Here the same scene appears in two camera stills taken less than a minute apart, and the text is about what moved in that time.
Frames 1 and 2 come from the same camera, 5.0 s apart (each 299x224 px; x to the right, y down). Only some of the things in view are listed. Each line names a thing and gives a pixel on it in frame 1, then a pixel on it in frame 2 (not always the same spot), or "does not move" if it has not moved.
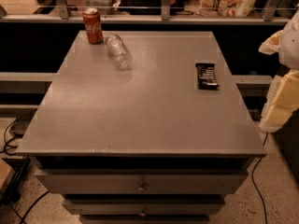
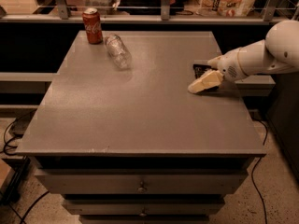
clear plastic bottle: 119,50 does not move
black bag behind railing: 148,1 does not move
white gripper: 291,49 -> 229,66
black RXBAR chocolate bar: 206,77 does not move
